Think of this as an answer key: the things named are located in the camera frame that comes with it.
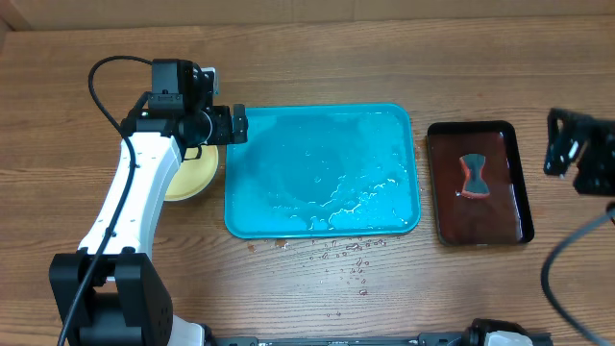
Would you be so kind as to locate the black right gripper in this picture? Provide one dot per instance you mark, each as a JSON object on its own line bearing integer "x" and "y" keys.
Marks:
{"x": 593, "y": 163}

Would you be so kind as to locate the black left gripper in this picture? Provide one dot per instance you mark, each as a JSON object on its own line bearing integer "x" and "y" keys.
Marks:
{"x": 223, "y": 135}

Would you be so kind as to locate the yellow plate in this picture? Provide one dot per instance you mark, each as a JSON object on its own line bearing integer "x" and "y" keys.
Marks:
{"x": 195, "y": 173}

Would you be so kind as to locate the red and green sponge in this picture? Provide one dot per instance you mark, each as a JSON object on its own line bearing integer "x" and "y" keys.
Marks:
{"x": 474, "y": 185}

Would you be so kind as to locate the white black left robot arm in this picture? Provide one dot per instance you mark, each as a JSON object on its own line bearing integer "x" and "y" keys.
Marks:
{"x": 108, "y": 292}

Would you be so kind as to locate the teal plastic tray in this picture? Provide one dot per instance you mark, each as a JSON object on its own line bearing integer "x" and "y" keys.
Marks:
{"x": 323, "y": 171}

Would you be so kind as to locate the black tray with water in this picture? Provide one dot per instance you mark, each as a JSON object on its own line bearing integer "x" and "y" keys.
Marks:
{"x": 503, "y": 218}

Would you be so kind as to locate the brown cardboard backdrop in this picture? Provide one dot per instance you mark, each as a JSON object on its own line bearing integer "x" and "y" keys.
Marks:
{"x": 44, "y": 15}

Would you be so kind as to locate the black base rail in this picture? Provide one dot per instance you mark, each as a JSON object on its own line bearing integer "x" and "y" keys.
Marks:
{"x": 423, "y": 339}

